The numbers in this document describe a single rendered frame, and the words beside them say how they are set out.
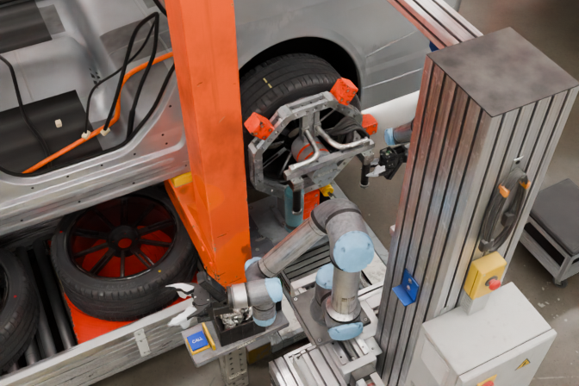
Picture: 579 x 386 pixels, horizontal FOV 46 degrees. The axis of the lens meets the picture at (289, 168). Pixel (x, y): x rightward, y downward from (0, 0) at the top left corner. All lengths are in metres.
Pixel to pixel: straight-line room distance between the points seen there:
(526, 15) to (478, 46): 4.03
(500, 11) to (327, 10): 2.95
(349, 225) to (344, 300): 0.31
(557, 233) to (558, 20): 2.50
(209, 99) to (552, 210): 2.12
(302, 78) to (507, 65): 1.40
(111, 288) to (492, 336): 1.67
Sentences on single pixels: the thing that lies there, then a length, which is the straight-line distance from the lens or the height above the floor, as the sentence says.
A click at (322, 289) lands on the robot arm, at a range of 2.36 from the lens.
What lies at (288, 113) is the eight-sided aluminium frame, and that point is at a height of 1.12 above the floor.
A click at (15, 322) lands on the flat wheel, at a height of 0.49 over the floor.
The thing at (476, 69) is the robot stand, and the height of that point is 2.03.
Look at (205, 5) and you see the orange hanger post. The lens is 1.96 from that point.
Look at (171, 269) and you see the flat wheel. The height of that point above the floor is 0.50.
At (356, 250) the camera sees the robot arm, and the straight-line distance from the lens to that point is 1.94.
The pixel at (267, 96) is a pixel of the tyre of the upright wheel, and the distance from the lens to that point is 2.85.
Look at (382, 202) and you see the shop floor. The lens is 3.98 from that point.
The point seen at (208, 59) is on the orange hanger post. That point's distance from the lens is 2.06.
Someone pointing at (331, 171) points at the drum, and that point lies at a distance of 2.95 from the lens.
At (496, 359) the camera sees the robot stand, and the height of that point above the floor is 1.23.
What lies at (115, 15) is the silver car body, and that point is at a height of 1.02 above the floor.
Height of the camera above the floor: 2.99
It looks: 46 degrees down
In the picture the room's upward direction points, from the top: straight up
